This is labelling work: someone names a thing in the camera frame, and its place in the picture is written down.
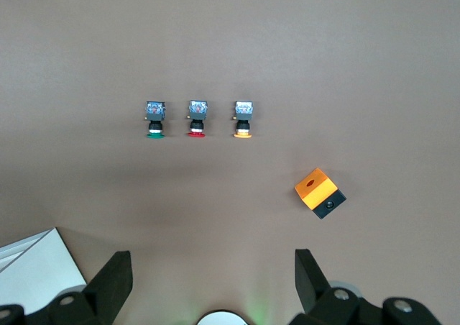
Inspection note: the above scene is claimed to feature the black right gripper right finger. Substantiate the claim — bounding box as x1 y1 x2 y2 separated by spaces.
290 247 446 325

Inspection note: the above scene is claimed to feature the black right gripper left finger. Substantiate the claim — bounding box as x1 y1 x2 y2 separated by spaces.
0 251 134 325

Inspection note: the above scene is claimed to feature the green push button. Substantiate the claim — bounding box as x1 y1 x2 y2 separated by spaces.
143 100 167 139

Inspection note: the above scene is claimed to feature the white drawer cabinet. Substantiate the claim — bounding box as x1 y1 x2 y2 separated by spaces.
0 226 88 317

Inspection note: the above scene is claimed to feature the orange and black button box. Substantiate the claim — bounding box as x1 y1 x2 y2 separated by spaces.
293 166 348 221

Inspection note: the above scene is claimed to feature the yellow push button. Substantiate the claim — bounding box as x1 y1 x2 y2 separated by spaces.
231 100 254 139

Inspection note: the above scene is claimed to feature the red push button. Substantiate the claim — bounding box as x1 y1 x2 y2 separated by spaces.
185 99 210 138

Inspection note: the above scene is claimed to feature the brown table mat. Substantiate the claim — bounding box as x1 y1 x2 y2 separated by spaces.
0 0 460 325

